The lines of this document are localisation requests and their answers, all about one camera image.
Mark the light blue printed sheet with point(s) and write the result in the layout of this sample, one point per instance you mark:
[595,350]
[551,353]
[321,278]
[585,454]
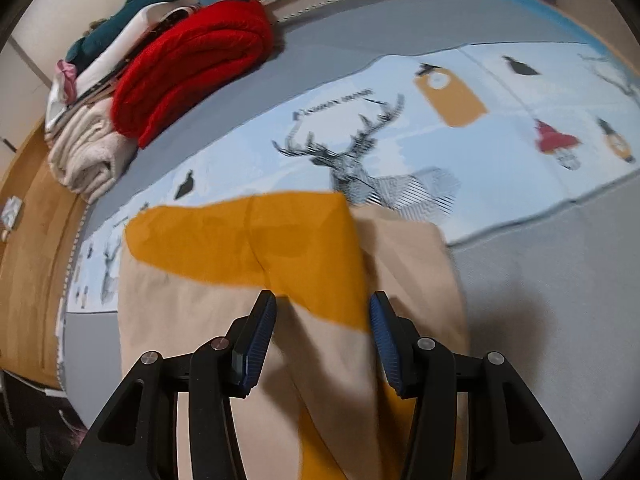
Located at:
[500,125]

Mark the white folded cloth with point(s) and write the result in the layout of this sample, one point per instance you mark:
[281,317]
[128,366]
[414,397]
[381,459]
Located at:
[57,115]

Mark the teal shark plush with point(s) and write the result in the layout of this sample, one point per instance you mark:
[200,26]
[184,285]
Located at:
[150,0]

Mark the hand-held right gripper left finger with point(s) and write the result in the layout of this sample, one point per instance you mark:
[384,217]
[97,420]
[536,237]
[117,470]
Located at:
[257,345]

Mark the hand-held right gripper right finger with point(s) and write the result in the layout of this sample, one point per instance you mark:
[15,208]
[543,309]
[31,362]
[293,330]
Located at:
[387,345]

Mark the beige and yellow hooded jacket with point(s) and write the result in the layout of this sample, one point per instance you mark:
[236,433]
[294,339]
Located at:
[200,310]

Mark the pink cloth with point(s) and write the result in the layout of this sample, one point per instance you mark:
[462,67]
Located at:
[65,77]

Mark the cream folded quilt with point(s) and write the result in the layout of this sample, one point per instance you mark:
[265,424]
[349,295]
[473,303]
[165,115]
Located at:
[90,155]

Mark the white blanket with dark trim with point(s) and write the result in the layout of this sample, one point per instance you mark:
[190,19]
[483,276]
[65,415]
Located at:
[135,27]

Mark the red folded blanket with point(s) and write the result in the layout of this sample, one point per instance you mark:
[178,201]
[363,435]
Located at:
[190,60]

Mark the grey bed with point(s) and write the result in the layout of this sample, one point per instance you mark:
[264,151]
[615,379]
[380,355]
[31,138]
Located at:
[525,310]

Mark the wooden headboard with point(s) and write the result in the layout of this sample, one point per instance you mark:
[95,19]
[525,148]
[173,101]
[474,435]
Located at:
[35,260]

